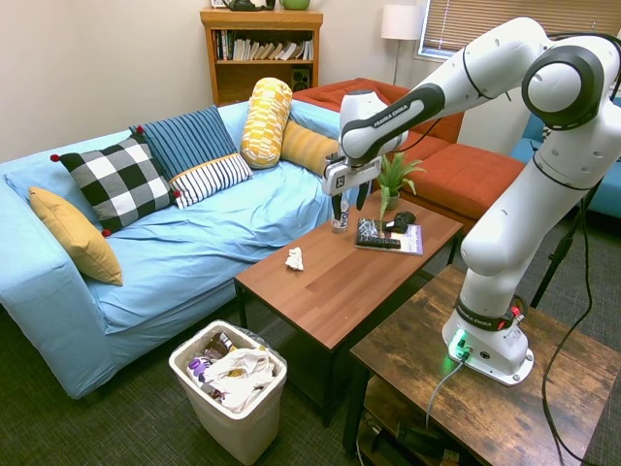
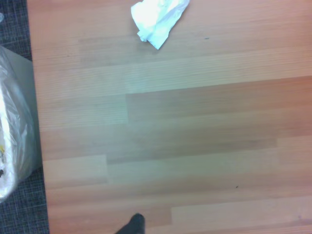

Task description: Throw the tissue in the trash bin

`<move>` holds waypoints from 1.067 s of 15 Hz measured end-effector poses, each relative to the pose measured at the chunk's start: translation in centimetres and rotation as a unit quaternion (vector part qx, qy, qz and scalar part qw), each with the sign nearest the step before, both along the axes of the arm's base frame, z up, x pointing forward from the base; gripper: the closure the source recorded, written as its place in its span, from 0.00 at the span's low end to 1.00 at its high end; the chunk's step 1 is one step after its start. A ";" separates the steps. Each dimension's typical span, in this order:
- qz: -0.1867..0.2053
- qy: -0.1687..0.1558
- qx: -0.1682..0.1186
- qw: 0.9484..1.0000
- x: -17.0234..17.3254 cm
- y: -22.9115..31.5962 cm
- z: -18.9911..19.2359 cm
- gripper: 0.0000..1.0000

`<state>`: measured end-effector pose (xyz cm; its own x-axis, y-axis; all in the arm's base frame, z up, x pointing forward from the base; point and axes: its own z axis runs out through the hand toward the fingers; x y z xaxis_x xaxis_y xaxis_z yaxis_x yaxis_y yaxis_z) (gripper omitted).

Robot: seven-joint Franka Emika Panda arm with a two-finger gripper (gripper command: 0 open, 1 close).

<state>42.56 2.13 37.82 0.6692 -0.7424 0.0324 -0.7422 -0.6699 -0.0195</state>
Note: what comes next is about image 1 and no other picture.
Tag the blue armchair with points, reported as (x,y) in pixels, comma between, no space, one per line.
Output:
(582,160)

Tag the orange sofa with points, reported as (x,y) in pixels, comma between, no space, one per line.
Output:
(451,165)

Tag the yellow white patterned bolster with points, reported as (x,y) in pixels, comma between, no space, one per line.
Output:
(266,123)

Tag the clear printed drinking glass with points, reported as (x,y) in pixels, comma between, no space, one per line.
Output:
(341,221)

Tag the wooden bookshelf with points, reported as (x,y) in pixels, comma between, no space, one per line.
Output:
(262,53)

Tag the blue striped pillow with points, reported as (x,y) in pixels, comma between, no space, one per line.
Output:
(186,141)

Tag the small black speaker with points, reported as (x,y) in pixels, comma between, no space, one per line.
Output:
(301,78)

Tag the row of books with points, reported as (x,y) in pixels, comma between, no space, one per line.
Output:
(264,48)

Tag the small green potted plant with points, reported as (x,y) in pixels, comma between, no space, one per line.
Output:
(395,179)

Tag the purple cover magazine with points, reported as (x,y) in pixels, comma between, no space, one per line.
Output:
(412,240)

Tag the black game controller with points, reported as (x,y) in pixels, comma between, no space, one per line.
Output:
(400,221)

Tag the white navy striped pillow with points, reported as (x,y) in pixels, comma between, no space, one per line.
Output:
(211,178)

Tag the mustard yellow square pillow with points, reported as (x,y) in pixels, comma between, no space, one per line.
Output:
(77,238)

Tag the black white patterned book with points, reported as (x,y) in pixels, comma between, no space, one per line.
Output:
(373,232)

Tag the crumpled white tissue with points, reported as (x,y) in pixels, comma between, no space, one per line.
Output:
(295,258)

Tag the black camera stand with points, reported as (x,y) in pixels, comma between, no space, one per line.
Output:
(558,257)

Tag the black white checkered pillow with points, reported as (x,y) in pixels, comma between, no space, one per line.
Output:
(119,182)

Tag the beige plastic trash bin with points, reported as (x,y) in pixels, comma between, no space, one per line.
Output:
(228,388)

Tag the white floor lamp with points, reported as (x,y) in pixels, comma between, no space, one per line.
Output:
(400,29)

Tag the white Franka Panda arm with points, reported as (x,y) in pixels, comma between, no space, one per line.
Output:
(509,204)

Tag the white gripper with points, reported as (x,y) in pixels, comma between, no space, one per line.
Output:
(342,178)

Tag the light blue sofa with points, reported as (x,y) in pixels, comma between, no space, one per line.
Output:
(170,242)

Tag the wooden window blinds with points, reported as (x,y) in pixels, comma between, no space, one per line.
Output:
(509,26)

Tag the green round pot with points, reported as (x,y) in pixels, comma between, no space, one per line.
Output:
(296,4)

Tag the wooden coffee table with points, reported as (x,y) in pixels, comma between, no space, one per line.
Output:
(339,276)

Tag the rustic wooden robot stand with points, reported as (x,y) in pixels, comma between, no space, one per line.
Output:
(480,383)

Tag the black remote control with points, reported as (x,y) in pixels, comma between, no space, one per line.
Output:
(384,242)

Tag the mustard striped pillow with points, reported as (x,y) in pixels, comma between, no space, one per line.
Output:
(308,148)

